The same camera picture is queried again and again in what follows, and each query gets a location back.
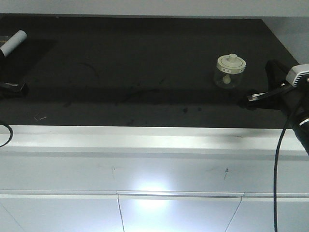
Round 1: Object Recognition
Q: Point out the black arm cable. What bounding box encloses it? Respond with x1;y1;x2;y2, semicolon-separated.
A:
0;118;14;148
272;96;302;232

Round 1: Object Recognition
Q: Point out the glass jar with cream lid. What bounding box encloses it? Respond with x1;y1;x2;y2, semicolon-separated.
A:
213;53;246;89

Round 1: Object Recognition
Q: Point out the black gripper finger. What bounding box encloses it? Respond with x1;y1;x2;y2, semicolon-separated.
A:
237;84;296;111
0;82;29;99
265;59;299;91

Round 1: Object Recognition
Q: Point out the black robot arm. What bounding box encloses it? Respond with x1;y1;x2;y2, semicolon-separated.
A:
239;60;309;152

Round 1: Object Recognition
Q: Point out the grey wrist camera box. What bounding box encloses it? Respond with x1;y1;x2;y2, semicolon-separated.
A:
286;64;309;87

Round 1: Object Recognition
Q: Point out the white rolled paper tube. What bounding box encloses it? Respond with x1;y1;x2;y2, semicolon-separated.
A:
0;30;27;57

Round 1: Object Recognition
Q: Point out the white fume hood base cabinet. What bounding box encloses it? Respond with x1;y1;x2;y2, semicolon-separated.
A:
0;125;309;232

